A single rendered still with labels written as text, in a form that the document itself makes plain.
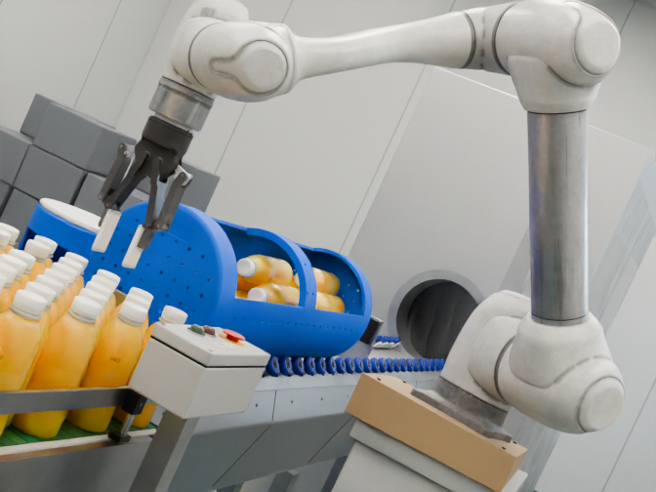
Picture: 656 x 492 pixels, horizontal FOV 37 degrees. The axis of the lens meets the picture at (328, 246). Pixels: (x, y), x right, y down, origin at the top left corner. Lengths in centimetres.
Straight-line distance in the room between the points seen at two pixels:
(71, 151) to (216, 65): 427
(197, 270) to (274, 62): 54
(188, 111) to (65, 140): 415
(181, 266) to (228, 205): 561
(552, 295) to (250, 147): 577
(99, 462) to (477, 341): 80
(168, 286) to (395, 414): 48
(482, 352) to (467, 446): 19
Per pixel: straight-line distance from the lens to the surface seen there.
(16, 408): 130
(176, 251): 180
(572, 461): 682
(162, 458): 148
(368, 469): 192
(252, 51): 135
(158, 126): 154
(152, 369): 139
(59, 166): 565
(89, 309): 137
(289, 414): 236
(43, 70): 700
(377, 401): 188
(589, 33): 161
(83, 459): 145
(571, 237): 173
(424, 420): 186
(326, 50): 147
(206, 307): 176
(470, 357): 194
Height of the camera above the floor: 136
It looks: 3 degrees down
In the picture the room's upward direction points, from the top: 25 degrees clockwise
